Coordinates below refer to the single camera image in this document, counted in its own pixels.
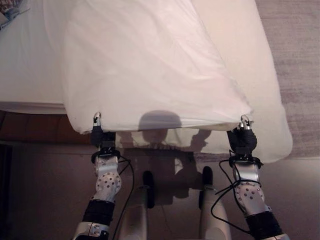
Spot dark robot foot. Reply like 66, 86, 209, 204
141, 170, 156, 210
198, 165, 214, 208

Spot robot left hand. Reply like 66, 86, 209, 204
90, 111, 116, 150

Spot dark robot left foot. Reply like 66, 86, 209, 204
141, 170, 156, 210

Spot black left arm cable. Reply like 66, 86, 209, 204
111, 155, 135, 227

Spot dark robot right foot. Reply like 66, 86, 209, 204
198, 165, 214, 208

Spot patterned pillow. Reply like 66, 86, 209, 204
0, 0, 11, 16

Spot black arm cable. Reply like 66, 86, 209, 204
111, 155, 135, 227
210, 159, 265, 237

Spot light blue cloth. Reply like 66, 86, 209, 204
0, 6, 32, 31

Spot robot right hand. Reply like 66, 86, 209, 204
226, 114, 259, 155

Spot silver robot leg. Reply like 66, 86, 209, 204
116, 184, 155, 240
198, 184, 232, 240

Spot white sheeted mattress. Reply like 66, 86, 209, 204
0, 0, 76, 115

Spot brown wooden bed frame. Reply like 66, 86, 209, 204
0, 109, 93, 146

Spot white thin blanket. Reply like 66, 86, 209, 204
61, 0, 254, 135

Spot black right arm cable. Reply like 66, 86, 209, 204
210, 159, 265, 237

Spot silver robot right leg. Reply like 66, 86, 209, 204
198, 184, 232, 240

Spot silver robot left leg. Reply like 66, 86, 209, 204
116, 184, 155, 240

